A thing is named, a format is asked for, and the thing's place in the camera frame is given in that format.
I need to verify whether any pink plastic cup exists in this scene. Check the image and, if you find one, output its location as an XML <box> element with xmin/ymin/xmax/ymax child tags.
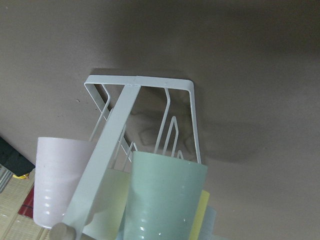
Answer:
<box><xmin>33</xmin><ymin>137</ymin><xmax>96</xmax><ymax>229</ymax></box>

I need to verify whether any grey-blue plastic cup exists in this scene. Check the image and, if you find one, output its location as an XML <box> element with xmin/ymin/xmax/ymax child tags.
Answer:
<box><xmin>198</xmin><ymin>206</ymin><xmax>217</xmax><ymax>240</ymax></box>

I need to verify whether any white wire cup rack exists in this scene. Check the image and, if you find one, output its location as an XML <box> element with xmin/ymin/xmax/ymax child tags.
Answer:
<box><xmin>49</xmin><ymin>74</ymin><xmax>202</xmax><ymax>240</ymax></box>

